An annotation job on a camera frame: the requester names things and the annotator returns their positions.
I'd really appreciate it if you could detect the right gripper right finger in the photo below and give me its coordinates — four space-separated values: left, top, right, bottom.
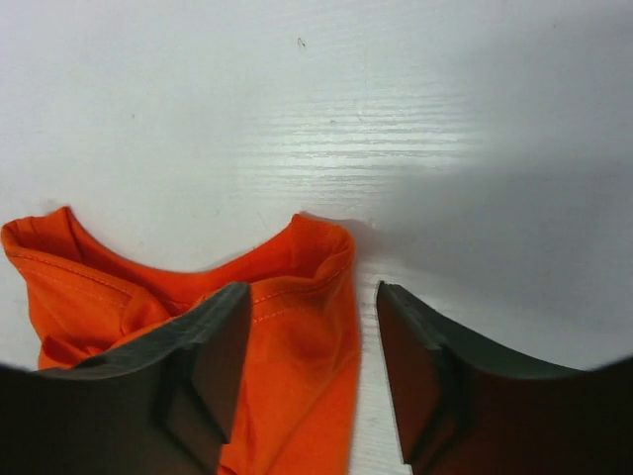
376 282 632 474

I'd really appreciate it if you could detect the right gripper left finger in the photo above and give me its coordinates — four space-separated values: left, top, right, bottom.
1 283 250 474

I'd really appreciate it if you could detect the orange t shirt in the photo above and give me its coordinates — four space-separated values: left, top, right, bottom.
1 207 360 474

